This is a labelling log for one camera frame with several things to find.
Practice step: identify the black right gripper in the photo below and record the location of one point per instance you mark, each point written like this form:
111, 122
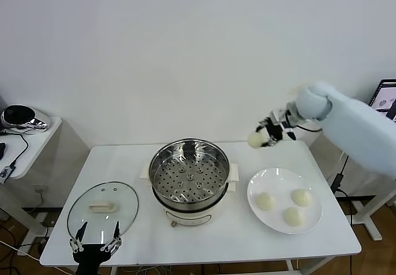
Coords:
283, 118

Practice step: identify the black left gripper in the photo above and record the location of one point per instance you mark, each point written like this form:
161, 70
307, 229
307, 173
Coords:
89, 253

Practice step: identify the white steamed baozi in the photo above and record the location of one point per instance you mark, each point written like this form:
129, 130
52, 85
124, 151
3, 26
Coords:
301, 197
256, 141
266, 201
294, 216

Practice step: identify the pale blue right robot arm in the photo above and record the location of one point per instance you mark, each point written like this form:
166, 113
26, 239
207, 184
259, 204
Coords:
355, 126

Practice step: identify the stainless steel steamer basket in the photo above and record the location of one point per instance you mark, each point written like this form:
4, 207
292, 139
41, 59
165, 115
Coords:
191, 179

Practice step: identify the white round plate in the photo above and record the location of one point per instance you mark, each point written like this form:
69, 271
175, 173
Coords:
278, 179

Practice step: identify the white side table with laptop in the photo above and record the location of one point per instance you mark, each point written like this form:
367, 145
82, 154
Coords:
325, 157

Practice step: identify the cream electric cooking pot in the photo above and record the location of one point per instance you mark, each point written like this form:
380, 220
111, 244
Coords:
188, 218

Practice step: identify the white side table with appliance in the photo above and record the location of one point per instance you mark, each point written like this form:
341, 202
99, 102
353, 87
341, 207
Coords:
40, 151

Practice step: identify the small labelled black device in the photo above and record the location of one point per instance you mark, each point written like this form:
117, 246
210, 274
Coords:
4, 173

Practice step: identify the grey open laptop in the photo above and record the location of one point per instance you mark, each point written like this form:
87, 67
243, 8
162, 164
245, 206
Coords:
385, 98

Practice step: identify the black computer mouse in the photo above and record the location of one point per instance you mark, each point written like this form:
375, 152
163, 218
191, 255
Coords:
1, 151

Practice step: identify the white wall socket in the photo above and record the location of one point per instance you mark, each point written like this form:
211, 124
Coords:
41, 189

